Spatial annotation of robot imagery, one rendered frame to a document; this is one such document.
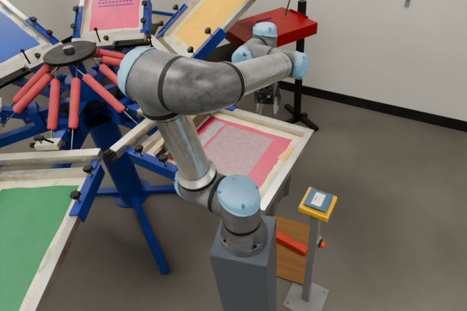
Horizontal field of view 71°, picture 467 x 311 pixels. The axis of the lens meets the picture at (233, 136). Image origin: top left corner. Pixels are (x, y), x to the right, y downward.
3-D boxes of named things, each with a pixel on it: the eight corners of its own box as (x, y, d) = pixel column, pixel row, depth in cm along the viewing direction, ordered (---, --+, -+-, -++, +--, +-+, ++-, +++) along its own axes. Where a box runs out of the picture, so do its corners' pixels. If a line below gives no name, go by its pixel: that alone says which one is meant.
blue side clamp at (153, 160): (181, 174, 165) (178, 164, 160) (175, 181, 161) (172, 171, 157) (137, 156, 178) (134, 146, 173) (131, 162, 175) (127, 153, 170)
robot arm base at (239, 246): (262, 261, 98) (261, 243, 92) (214, 251, 102) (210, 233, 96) (271, 219, 109) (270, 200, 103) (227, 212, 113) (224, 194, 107)
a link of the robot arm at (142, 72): (216, 221, 99) (153, 80, 60) (178, 202, 106) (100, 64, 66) (236, 191, 105) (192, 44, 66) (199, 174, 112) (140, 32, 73)
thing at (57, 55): (165, 185, 287) (115, 38, 200) (133, 219, 262) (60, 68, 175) (132, 170, 305) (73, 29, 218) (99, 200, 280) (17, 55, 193)
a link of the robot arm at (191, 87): (210, 73, 55) (313, 44, 93) (162, 60, 60) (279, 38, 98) (207, 136, 60) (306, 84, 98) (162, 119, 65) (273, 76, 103)
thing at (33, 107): (176, 88, 230) (172, 73, 222) (87, 160, 181) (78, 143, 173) (97, 66, 266) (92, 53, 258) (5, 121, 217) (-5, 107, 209)
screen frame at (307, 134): (313, 135, 177) (314, 130, 174) (265, 216, 140) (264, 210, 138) (196, 101, 211) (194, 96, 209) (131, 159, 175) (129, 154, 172)
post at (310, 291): (329, 291, 207) (351, 192, 145) (316, 323, 193) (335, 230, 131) (296, 274, 216) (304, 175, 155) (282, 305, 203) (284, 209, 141)
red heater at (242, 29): (282, 19, 290) (282, 5, 282) (316, 35, 258) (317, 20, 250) (221, 37, 271) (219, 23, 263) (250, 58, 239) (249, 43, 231)
